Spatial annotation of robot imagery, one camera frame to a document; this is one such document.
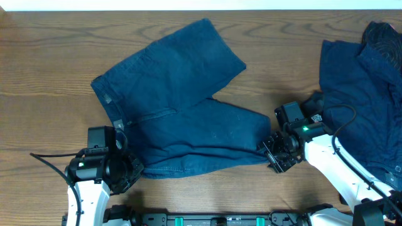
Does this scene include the black knit garment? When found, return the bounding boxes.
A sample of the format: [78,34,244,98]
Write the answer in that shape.
[362,21,401,73]

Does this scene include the black garment with logo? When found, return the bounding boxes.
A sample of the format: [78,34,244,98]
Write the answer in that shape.
[301,91,324,123]

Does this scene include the dark blue denim shorts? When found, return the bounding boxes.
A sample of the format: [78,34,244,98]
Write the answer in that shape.
[91,19,271,179]

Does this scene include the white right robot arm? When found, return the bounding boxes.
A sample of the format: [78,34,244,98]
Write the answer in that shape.
[258,102,401,225]

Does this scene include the dark blue denim garment pile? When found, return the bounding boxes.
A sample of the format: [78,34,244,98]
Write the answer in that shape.
[319,40,401,190]

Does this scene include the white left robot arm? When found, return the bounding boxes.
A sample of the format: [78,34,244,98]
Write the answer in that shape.
[62,126,144,226]

